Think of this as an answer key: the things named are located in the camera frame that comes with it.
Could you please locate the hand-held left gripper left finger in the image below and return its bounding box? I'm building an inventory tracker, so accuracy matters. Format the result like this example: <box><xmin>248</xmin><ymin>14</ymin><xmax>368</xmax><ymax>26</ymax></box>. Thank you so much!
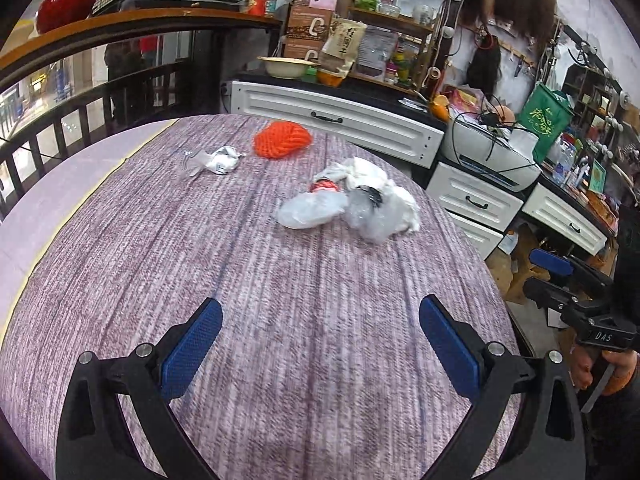
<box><xmin>56</xmin><ymin>297</ymin><xmax>224</xmax><ymax>480</ymax></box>

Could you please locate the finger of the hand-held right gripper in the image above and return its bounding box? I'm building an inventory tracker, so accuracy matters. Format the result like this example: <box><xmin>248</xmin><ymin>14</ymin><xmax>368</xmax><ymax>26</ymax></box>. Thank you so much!
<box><xmin>523</xmin><ymin>277</ymin><xmax>581</xmax><ymax>318</ymax></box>
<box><xmin>530</xmin><ymin>248</ymin><xmax>616</xmax><ymax>293</ymax></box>

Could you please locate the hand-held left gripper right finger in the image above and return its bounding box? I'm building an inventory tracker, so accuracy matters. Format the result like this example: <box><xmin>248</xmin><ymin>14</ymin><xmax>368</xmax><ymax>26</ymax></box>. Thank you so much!
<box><xmin>419</xmin><ymin>294</ymin><xmax>586</xmax><ymax>480</ymax></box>

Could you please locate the clear plastic wrap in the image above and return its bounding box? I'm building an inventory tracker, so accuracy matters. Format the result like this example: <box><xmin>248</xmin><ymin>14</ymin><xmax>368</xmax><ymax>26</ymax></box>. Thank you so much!
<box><xmin>344</xmin><ymin>186</ymin><xmax>398</xmax><ymax>244</ymax></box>

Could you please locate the clear plastic bag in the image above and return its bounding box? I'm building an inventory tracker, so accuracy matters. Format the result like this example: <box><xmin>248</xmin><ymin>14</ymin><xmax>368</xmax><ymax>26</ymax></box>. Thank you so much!
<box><xmin>277</xmin><ymin>190</ymin><xmax>348</xmax><ymax>230</ymax></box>

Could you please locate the white plastic bag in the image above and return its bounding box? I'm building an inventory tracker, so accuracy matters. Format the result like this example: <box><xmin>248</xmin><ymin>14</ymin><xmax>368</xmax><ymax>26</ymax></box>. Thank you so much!
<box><xmin>314</xmin><ymin>156</ymin><xmax>421</xmax><ymax>235</ymax></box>

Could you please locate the orange foam net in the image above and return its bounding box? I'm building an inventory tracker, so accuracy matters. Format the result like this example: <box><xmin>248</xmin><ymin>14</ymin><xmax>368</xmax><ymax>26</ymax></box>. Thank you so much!
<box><xmin>253</xmin><ymin>121</ymin><xmax>311</xmax><ymax>161</ymax></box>

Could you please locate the person's right hand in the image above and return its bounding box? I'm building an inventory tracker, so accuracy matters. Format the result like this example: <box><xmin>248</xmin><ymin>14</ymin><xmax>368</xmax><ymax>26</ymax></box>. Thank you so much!
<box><xmin>570</xmin><ymin>347</ymin><xmax>640</xmax><ymax>396</ymax></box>

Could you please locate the open cardboard box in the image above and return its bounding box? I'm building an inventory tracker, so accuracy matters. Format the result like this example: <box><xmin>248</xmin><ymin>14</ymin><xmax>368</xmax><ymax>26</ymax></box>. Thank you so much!
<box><xmin>487</xmin><ymin>230</ymin><xmax>541</xmax><ymax>306</ymax></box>

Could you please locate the white bag yellow print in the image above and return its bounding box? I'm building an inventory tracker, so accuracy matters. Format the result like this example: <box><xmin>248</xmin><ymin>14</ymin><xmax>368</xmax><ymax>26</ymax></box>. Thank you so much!
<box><xmin>497</xmin><ymin>230</ymin><xmax>521</xmax><ymax>256</ymax></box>

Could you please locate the wicker basket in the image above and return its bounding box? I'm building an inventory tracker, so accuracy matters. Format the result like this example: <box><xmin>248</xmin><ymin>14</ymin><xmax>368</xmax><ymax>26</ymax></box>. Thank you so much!
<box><xmin>585</xmin><ymin>190</ymin><xmax>618</xmax><ymax>231</ymax></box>

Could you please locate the cluster of cosmetic bottles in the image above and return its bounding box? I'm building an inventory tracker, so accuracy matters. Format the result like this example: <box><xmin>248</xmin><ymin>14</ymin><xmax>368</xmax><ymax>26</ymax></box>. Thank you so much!
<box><xmin>567</xmin><ymin>152</ymin><xmax>593</xmax><ymax>191</ymax></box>

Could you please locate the green framed picture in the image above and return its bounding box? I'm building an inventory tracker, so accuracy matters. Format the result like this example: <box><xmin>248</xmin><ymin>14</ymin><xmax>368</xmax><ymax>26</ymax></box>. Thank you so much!
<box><xmin>589</xmin><ymin>160</ymin><xmax>608</xmax><ymax>195</ymax></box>

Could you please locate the clear water bottle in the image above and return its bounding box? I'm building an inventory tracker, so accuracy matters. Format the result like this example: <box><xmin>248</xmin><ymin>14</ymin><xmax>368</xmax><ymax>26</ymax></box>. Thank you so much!
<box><xmin>552</xmin><ymin>142</ymin><xmax>576</xmax><ymax>186</ymax></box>

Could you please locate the white printer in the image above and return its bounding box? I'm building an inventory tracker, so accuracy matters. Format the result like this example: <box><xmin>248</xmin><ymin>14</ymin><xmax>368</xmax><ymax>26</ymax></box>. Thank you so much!
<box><xmin>442</xmin><ymin>115</ymin><xmax>543</xmax><ymax>192</ymax></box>

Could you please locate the green tote bag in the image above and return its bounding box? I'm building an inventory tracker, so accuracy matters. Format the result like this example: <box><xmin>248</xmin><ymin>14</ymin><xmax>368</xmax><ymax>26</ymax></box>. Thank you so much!
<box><xmin>517</xmin><ymin>84</ymin><xmax>575</xmax><ymax>158</ymax></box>

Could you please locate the vanity mirror with bulbs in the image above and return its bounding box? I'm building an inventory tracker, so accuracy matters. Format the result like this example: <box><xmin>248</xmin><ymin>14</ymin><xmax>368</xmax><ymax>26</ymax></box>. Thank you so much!
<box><xmin>295</xmin><ymin>0</ymin><xmax>466</xmax><ymax>91</ymax></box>
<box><xmin>545</xmin><ymin>25</ymin><xmax>640</xmax><ymax>171</ymax></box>

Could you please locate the light lavender tablecloth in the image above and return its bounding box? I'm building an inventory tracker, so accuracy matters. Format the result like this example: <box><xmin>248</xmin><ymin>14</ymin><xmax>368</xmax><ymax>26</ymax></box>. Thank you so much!
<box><xmin>0</xmin><ymin>119</ymin><xmax>178</xmax><ymax>321</ymax></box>

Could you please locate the black wig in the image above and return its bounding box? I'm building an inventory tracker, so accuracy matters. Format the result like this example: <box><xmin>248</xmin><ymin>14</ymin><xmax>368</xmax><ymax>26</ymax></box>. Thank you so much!
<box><xmin>467</xmin><ymin>42</ymin><xmax>502</xmax><ymax>93</ymax></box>

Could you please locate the wide white drawer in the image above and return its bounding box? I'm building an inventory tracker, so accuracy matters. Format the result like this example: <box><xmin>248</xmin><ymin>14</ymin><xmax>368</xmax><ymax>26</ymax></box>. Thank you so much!
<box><xmin>230</xmin><ymin>81</ymin><xmax>446</xmax><ymax>169</ymax></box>

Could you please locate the row of hanging hair extensions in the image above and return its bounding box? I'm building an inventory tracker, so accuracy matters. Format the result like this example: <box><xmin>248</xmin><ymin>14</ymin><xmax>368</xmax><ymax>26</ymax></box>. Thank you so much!
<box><xmin>492</xmin><ymin>0</ymin><xmax>558</xmax><ymax>41</ymax></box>

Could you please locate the black slatted chair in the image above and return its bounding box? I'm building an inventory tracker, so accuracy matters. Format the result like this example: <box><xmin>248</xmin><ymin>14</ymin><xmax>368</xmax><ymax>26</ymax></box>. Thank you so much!
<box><xmin>0</xmin><ymin>62</ymin><xmax>211</xmax><ymax>211</ymax></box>

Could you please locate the small wooden rack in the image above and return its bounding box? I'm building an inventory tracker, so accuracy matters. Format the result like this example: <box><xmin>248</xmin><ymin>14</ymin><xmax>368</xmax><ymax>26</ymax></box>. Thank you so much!
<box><xmin>347</xmin><ymin>5</ymin><xmax>436</xmax><ymax>96</ymax></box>

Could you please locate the cream basin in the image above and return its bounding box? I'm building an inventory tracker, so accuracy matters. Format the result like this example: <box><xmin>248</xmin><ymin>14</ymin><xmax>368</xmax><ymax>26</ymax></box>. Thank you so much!
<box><xmin>257</xmin><ymin>56</ymin><xmax>321</xmax><ymax>79</ymax></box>

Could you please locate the beige paper snack bag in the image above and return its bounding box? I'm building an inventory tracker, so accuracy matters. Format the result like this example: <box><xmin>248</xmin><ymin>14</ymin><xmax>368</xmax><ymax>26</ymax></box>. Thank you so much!
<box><xmin>320</xmin><ymin>17</ymin><xmax>368</xmax><ymax>78</ymax></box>

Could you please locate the brown wooden counter shelf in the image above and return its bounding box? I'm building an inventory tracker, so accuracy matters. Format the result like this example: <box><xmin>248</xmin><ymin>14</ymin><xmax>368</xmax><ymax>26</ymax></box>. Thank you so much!
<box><xmin>0</xmin><ymin>8</ymin><xmax>283</xmax><ymax>91</ymax></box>

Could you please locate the stack of brown boxes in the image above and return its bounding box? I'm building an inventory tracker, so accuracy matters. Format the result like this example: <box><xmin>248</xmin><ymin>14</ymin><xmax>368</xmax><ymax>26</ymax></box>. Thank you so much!
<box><xmin>283</xmin><ymin>0</ymin><xmax>336</xmax><ymax>61</ymax></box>

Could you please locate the black cable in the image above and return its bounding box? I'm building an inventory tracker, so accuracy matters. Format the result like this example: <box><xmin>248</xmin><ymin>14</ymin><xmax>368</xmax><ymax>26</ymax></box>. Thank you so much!
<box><xmin>450</xmin><ymin>92</ymin><xmax>538</xmax><ymax>171</ymax></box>

